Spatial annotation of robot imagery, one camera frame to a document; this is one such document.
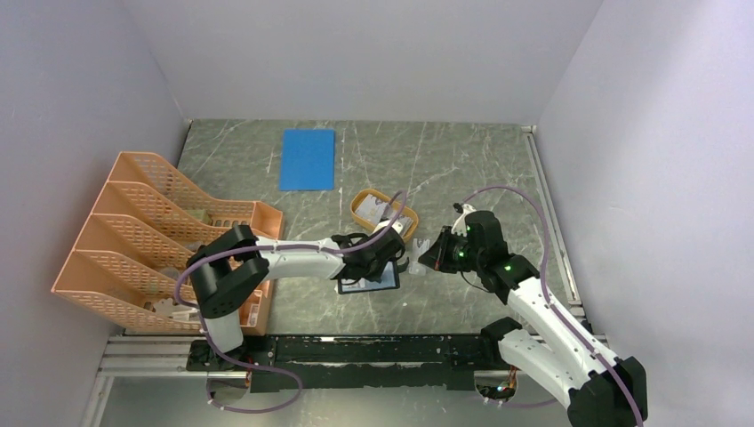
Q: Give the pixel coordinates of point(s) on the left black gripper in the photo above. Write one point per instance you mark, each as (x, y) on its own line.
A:
(376, 274)

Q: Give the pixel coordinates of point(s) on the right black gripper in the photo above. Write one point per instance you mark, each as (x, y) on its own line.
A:
(437, 255)

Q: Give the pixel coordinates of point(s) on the black card holder wallet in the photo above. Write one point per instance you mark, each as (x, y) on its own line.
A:
(388, 280)

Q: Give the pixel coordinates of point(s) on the yellow oval tray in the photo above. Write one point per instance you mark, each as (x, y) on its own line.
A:
(393, 210)

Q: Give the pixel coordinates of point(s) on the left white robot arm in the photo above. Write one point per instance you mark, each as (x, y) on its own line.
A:
(226, 272)

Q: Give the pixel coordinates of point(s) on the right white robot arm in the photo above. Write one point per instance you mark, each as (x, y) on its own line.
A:
(593, 384)

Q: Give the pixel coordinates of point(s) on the silver VIP card stack left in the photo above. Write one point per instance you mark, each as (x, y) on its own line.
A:
(371, 209)

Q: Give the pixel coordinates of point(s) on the blue flat mat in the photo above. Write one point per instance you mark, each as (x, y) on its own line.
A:
(307, 160)

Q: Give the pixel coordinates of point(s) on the orange mesh file rack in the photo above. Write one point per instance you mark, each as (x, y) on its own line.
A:
(145, 224)

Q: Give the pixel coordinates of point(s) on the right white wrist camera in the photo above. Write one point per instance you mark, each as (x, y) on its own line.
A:
(463, 209)

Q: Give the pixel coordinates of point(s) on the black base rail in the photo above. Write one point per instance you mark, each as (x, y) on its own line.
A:
(456, 362)

